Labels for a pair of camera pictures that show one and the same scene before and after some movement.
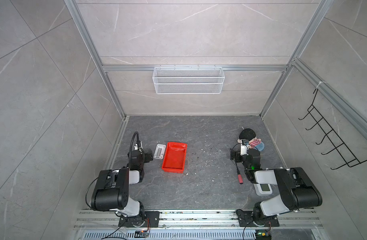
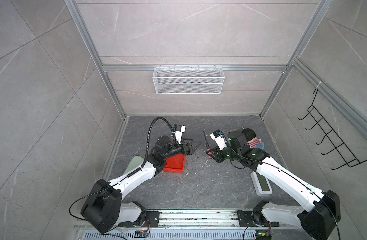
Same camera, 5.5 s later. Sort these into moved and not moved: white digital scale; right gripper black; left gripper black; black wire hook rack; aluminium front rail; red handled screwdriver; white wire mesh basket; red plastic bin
Moved: left gripper black; right gripper black; red handled screwdriver
Not moved: red plastic bin; white wire mesh basket; black wire hook rack; aluminium front rail; white digital scale
